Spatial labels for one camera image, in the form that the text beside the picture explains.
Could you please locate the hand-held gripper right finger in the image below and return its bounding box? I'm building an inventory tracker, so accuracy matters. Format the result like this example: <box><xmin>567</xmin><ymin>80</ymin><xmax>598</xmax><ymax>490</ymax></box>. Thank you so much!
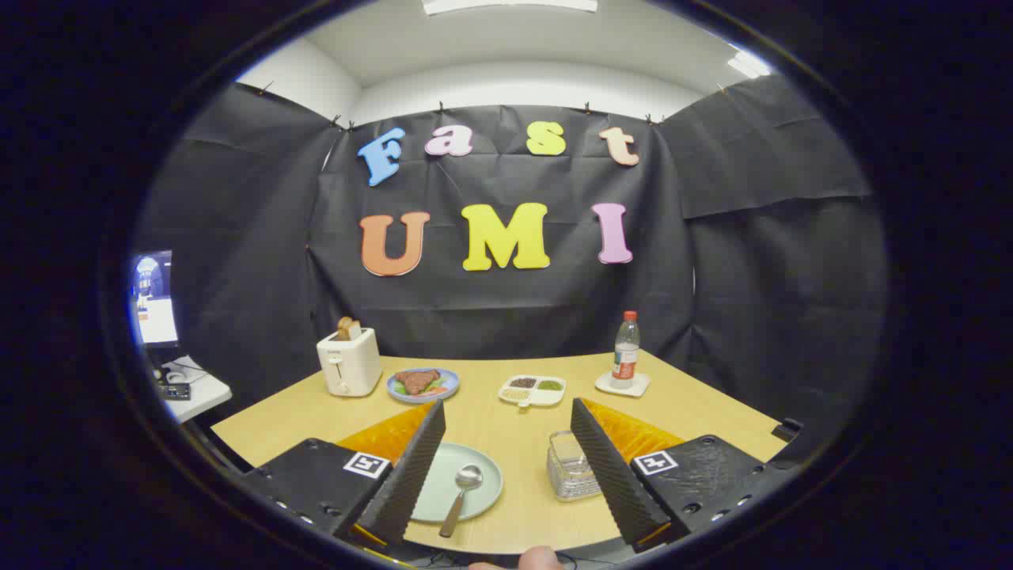
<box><xmin>570</xmin><ymin>397</ymin><xmax>792</xmax><ymax>553</ymax></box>

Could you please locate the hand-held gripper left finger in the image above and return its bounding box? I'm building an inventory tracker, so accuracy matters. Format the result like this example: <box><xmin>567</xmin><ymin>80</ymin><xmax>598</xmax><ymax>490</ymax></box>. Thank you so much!
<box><xmin>237</xmin><ymin>398</ymin><xmax>446</xmax><ymax>549</ymax></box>

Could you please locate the wooden-handled metal spoon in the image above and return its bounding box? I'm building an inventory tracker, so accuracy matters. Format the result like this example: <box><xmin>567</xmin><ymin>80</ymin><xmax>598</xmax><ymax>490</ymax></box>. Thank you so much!
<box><xmin>439</xmin><ymin>465</ymin><xmax>484</xmax><ymax>539</ymax></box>

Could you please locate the pale green plate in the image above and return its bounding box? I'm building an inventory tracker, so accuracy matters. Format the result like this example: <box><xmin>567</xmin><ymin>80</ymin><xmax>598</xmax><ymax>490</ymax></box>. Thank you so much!
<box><xmin>410</xmin><ymin>442</ymin><xmax>504</xmax><ymax>524</ymax></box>

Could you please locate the brown steak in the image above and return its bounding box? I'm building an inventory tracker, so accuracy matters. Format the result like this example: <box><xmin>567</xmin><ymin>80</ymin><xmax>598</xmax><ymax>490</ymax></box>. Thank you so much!
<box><xmin>396</xmin><ymin>369</ymin><xmax>442</xmax><ymax>395</ymax></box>

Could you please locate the small blue plate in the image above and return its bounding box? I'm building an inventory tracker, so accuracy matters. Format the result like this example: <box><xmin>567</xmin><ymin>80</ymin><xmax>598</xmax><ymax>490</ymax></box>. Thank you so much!
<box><xmin>386</xmin><ymin>367</ymin><xmax>461</xmax><ymax>405</ymax></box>

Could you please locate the white square coaster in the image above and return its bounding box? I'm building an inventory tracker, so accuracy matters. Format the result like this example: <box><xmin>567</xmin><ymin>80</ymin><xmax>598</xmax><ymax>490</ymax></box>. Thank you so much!
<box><xmin>594</xmin><ymin>370</ymin><xmax>652</xmax><ymax>398</ymax></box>

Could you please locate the white divided dish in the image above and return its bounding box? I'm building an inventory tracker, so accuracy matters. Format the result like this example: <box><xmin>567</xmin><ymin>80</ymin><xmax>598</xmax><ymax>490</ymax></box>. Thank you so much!
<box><xmin>498</xmin><ymin>374</ymin><xmax>567</xmax><ymax>409</ymax></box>

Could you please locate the cream white toaster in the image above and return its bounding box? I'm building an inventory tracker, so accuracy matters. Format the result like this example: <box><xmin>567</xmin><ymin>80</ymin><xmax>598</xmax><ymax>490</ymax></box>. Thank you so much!
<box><xmin>317</xmin><ymin>327</ymin><xmax>383</xmax><ymax>397</ymax></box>

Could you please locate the clear red-capped water bottle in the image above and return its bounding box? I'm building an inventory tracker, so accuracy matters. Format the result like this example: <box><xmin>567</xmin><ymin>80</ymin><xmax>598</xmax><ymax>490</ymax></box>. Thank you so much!
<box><xmin>611</xmin><ymin>310</ymin><xmax>641</xmax><ymax>390</ymax></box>

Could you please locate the black backdrop cloth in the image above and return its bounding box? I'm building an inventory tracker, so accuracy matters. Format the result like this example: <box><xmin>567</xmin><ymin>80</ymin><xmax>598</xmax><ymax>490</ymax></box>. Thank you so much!
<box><xmin>135</xmin><ymin>75</ymin><xmax>887</xmax><ymax>444</ymax></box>

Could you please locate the white side desk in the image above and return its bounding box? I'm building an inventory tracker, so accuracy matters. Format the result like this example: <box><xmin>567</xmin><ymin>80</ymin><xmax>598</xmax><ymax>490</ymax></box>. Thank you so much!
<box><xmin>154</xmin><ymin>355</ymin><xmax>233</xmax><ymax>424</ymax></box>

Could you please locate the computer monitor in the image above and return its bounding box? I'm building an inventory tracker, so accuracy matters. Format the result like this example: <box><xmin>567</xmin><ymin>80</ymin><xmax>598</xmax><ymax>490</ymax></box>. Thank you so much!
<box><xmin>131</xmin><ymin>250</ymin><xmax>180</xmax><ymax>349</ymax></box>

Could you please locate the small ceiling light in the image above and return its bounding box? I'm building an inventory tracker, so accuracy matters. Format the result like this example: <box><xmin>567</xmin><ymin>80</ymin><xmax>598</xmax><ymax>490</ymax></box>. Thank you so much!
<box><xmin>727</xmin><ymin>49</ymin><xmax>772</xmax><ymax>80</ymax></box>

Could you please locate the long ceiling light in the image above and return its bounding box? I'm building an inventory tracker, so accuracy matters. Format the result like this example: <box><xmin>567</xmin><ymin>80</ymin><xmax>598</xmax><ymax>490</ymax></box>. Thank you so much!
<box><xmin>422</xmin><ymin>0</ymin><xmax>599</xmax><ymax>15</ymax></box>

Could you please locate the metal wire basket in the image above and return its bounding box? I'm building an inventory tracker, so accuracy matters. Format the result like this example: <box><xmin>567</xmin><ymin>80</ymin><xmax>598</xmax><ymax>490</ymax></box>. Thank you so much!
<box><xmin>546</xmin><ymin>430</ymin><xmax>604</xmax><ymax>503</ymax></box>

